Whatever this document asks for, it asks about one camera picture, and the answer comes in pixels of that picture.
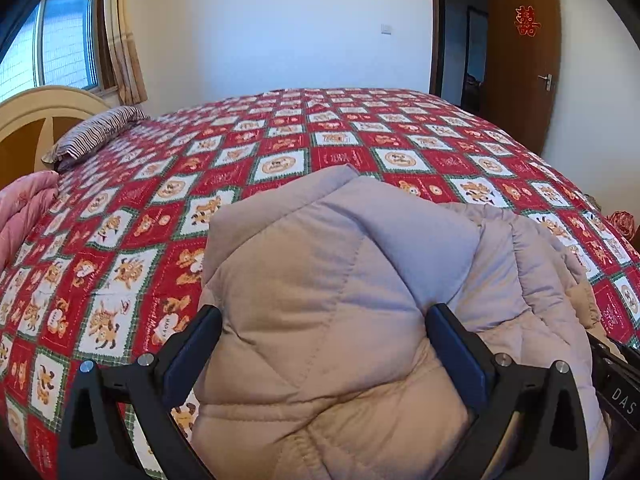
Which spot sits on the red floral object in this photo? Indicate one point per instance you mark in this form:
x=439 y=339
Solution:
x=622 y=224

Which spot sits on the white wall switch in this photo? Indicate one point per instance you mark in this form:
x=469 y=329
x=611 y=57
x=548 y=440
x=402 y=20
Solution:
x=386 y=29

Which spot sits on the window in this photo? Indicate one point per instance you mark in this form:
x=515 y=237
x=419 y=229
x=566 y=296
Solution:
x=65 y=45

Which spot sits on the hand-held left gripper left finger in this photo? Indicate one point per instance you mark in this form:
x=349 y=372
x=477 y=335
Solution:
x=192 y=360

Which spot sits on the light beige puffer jacket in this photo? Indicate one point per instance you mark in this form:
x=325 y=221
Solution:
x=325 y=310

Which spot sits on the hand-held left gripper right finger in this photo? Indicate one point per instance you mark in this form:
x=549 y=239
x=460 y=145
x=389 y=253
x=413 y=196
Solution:
x=460 y=355

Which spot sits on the beige checked curtain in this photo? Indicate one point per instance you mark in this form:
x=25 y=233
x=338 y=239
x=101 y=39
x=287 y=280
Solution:
x=125 y=45

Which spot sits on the striped pillow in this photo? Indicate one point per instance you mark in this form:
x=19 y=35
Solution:
x=95 y=132

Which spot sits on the red patterned bed quilt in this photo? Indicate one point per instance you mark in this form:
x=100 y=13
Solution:
x=250 y=130

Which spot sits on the red paper door decoration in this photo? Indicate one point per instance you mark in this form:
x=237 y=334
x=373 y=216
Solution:
x=525 y=21

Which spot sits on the cream wooden headboard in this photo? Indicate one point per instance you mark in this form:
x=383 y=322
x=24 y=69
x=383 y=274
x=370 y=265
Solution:
x=30 y=125

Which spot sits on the brown wooden door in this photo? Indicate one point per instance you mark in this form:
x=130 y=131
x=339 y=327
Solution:
x=520 y=85

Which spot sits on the pink folded blanket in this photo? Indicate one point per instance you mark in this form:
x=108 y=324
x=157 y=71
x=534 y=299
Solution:
x=22 y=210

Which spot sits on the dark wooden door frame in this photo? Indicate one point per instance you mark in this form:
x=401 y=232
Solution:
x=434 y=35

